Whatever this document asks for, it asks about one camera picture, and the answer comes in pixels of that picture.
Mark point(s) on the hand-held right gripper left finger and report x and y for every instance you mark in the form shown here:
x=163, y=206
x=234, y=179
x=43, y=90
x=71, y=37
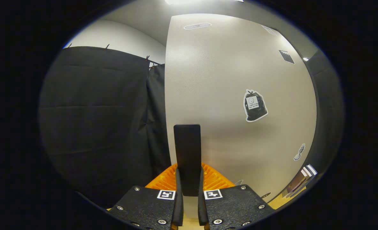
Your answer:
x=179, y=207

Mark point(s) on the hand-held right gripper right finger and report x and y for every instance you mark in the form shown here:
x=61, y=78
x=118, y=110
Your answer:
x=202, y=207

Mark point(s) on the light grey cabinet door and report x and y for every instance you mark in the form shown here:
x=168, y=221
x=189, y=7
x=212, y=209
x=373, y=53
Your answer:
x=224, y=80

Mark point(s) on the white spine book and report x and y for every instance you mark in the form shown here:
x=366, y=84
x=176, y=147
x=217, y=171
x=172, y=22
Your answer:
x=305, y=175

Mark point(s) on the black backdrop cloth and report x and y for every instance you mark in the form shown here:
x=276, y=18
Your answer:
x=96, y=111

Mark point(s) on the large ceiling light panel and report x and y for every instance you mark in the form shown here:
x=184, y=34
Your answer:
x=182, y=1

